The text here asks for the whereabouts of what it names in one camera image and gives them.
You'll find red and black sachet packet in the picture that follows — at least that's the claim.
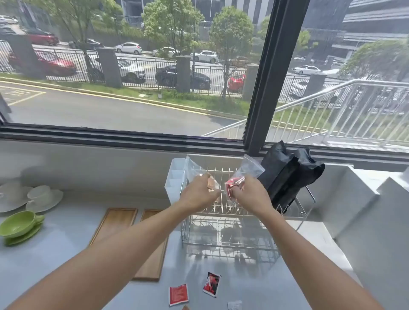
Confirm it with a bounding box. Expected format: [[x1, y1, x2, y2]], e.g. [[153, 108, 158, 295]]
[[203, 272, 222, 298]]

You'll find person's left forearm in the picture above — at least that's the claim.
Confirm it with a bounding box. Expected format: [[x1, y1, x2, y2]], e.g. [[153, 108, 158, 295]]
[[6, 201, 187, 310]]

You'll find person's left hand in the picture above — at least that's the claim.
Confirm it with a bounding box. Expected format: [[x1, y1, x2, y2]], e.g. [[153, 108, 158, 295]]
[[177, 173, 222, 213]]

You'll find black window frame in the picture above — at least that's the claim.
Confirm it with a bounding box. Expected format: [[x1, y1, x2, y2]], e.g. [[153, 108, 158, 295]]
[[0, 0, 409, 173]]

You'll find black iron fence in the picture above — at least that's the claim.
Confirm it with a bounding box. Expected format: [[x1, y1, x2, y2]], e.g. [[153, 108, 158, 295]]
[[0, 40, 323, 98]]

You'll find white plastic cutlery holder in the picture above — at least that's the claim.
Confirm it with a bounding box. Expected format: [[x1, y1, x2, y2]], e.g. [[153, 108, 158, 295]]
[[164, 158, 190, 205]]

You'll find grey building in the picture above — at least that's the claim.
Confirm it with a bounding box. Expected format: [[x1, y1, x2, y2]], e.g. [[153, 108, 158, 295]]
[[300, 0, 409, 61]]

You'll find wooden tray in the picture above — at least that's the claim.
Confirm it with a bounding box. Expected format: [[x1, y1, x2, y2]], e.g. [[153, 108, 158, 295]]
[[132, 209, 170, 282], [88, 208, 138, 247]]

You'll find green ceramic saucer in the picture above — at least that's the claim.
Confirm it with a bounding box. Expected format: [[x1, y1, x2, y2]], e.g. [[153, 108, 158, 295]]
[[3, 221, 44, 247]]

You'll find clear zip bag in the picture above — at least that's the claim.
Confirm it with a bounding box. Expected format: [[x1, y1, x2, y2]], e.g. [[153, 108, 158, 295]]
[[186, 155, 222, 205], [231, 154, 266, 189]]

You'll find person's right hand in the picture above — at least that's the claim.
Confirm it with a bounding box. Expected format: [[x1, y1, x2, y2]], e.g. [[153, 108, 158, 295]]
[[225, 175, 275, 218]]

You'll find green tree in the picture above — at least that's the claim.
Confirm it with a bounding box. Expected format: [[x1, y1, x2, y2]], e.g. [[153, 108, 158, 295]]
[[141, 0, 205, 59], [24, 0, 125, 83], [209, 6, 254, 98], [339, 38, 409, 82]]

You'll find silver metal stair railing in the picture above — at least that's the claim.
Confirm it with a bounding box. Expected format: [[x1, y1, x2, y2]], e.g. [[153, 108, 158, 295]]
[[202, 79, 409, 148]]

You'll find metal wire dish rack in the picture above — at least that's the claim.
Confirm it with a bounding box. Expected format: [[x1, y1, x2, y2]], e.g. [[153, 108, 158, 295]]
[[180, 166, 317, 264]]

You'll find green ceramic cup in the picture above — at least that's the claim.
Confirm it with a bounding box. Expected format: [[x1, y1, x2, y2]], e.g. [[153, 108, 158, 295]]
[[0, 210, 45, 239]]

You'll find white ceramic cup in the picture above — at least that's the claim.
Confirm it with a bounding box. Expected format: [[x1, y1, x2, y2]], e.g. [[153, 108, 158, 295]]
[[26, 185, 52, 205]]

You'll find person's right forearm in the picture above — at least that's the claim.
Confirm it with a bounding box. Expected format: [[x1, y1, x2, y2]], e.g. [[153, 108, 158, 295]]
[[260, 206, 385, 310]]

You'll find black plastic bag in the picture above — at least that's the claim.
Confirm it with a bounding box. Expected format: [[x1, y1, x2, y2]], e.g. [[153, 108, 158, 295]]
[[258, 140, 326, 214]]

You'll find white ceramic saucer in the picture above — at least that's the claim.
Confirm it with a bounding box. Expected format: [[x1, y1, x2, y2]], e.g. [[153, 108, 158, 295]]
[[25, 188, 64, 213], [0, 182, 33, 213]]

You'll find row of parked cars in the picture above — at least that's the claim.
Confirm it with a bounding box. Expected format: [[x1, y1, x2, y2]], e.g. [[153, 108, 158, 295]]
[[0, 14, 347, 99]]

